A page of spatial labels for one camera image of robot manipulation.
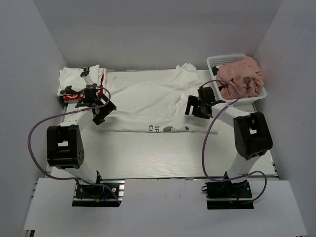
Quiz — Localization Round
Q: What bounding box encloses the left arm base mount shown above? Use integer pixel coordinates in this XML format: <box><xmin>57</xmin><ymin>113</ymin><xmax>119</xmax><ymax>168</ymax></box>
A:
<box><xmin>72</xmin><ymin>181</ymin><xmax>123</xmax><ymax>207</ymax></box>

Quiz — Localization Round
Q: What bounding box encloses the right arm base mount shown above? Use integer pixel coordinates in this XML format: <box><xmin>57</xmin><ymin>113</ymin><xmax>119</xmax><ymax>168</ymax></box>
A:
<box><xmin>201</xmin><ymin>180</ymin><xmax>254</xmax><ymax>210</ymax></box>

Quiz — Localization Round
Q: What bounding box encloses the pink t-shirt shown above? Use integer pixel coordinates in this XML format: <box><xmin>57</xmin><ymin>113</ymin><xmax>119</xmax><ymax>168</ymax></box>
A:
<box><xmin>216</xmin><ymin>56</ymin><xmax>264</xmax><ymax>100</ymax></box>

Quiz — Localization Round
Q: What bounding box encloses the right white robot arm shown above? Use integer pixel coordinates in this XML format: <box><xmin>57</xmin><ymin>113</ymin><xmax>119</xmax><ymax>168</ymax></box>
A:
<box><xmin>185</xmin><ymin>86</ymin><xmax>273</xmax><ymax>197</ymax></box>

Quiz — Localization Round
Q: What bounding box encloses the folded white printed t-shirt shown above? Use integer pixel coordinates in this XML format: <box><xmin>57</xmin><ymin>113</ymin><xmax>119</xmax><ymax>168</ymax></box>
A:
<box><xmin>57</xmin><ymin>65</ymin><xmax>106</xmax><ymax>97</ymax></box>

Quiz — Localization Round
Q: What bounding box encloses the dark green t-shirt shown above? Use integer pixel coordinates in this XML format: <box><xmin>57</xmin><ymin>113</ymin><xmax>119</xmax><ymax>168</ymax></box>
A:
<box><xmin>212</xmin><ymin>65</ymin><xmax>222</xmax><ymax>91</ymax></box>

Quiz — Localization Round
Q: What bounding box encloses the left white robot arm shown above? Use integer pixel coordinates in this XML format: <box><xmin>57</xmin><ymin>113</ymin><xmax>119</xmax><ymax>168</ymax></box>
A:
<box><xmin>46</xmin><ymin>86</ymin><xmax>117</xmax><ymax>197</ymax></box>

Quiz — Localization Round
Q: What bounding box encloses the white plastic basket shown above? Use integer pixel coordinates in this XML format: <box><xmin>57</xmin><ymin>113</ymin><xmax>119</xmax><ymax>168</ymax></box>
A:
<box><xmin>206</xmin><ymin>54</ymin><xmax>267</xmax><ymax>105</ymax></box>

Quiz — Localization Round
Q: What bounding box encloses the white cartoon print t-shirt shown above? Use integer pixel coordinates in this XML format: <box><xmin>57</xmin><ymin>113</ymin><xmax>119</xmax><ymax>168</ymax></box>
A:
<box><xmin>98</xmin><ymin>64</ymin><xmax>220</xmax><ymax>134</ymax></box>

